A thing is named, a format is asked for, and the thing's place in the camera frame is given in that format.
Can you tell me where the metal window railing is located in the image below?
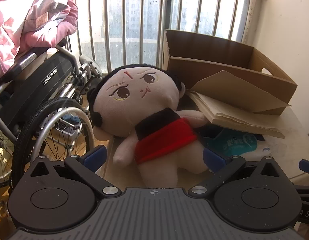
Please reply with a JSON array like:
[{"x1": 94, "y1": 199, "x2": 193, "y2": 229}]
[{"x1": 55, "y1": 0, "x2": 260, "y2": 73}]

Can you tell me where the pink patterned quilt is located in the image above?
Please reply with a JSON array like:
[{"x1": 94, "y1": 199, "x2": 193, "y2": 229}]
[{"x1": 0, "y1": 0, "x2": 79, "y2": 74}]

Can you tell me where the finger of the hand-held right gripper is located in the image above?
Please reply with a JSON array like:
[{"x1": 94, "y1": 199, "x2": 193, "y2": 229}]
[{"x1": 298, "y1": 159, "x2": 309, "y2": 175}]

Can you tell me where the brown cardboard box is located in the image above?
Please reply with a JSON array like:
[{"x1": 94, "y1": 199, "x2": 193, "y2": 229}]
[{"x1": 161, "y1": 29, "x2": 298, "y2": 115}]

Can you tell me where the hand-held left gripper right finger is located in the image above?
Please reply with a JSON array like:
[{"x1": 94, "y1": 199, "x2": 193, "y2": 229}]
[{"x1": 188, "y1": 147, "x2": 282, "y2": 198}]

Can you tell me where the teal tissue pack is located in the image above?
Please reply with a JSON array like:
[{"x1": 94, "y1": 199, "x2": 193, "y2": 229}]
[{"x1": 203, "y1": 127, "x2": 271, "y2": 160}]

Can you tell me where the white desktop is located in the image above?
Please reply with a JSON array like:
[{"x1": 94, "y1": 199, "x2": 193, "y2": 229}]
[{"x1": 96, "y1": 106, "x2": 309, "y2": 193}]

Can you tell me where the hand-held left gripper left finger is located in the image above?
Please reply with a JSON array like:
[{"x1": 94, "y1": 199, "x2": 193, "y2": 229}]
[{"x1": 27, "y1": 145, "x2": 121, "y2": 198}]

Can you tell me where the open book brown cover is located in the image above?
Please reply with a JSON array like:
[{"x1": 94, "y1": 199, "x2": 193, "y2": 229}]
[{"x1": 187, "y1": 70, "x2": 292, "y2": 139}]

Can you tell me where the plush doll red shirt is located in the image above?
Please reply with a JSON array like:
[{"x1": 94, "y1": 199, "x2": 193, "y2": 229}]
[{"x1": 87, "y1": 64, "x2": 211, "y2": 188}]

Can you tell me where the black folding wheelchair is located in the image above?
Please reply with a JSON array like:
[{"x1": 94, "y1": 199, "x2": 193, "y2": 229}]
[{"x1": 0, "y1": 39, "x2": 105, "y2": 188}]

